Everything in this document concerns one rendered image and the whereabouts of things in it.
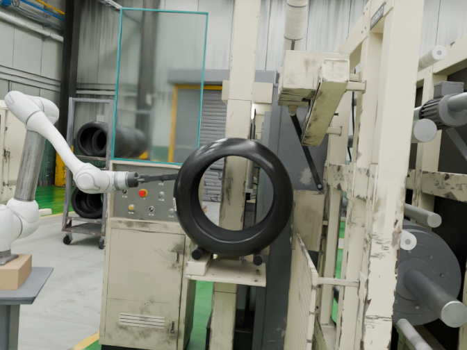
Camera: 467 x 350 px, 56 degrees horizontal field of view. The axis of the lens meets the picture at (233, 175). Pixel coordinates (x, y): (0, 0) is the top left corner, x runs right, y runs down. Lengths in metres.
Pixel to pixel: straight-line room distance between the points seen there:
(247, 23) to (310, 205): 1.00
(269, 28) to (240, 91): 9.55
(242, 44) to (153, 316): 1.74
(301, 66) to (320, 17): 9.99
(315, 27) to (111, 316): 9.72
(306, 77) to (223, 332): 1.45
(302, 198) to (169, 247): 0.96
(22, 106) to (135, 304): 1.38
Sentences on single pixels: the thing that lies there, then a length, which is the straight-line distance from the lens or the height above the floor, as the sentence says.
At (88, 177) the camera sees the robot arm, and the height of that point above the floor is 1.22.
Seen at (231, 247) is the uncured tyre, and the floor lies 0.95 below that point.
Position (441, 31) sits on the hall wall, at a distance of 11.61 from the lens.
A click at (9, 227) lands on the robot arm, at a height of 0.92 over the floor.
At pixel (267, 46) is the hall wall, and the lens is 11.77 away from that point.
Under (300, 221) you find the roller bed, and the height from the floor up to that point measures 1.05.
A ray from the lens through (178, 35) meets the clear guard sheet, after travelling 2.84.
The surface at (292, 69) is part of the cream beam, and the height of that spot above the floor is 1.71.
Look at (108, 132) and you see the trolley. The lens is 5.70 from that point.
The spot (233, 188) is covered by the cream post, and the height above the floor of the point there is 1.18.
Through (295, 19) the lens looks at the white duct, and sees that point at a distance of 2.72.
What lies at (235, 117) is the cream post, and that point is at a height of 1.56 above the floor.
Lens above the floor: 1.38
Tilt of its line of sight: 3 degrees down
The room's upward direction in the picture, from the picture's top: 4 degrees clockwise
